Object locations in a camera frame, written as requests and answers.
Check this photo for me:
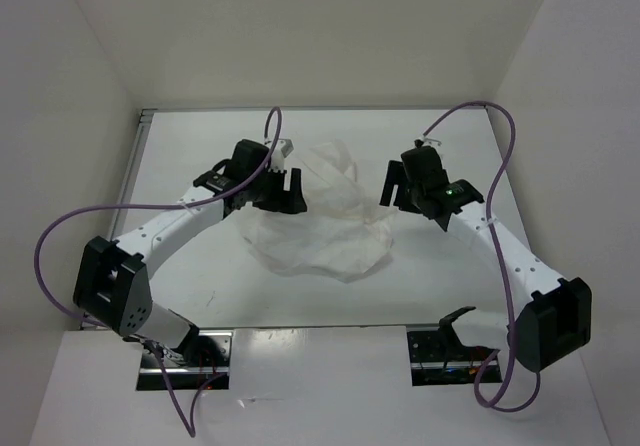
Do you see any aluminium table edge rail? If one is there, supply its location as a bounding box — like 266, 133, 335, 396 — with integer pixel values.
79, 107, 161, 330

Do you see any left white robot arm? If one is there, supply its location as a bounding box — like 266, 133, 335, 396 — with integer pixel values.
73, 139, 307, 366

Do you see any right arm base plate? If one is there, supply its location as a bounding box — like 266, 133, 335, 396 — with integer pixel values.
406, 327, 492, 387

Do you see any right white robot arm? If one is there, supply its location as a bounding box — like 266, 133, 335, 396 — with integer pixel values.
380, 146, 592, 373

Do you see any white fabric skirt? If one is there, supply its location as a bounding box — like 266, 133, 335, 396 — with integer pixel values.
236, 140, 395, 283

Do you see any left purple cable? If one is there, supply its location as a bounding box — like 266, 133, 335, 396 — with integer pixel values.
33, 106, 283, 439

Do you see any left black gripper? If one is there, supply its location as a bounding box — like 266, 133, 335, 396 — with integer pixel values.
246, 165, 307, 215

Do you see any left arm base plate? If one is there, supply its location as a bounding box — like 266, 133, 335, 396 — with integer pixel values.
136, 330, 234, 392

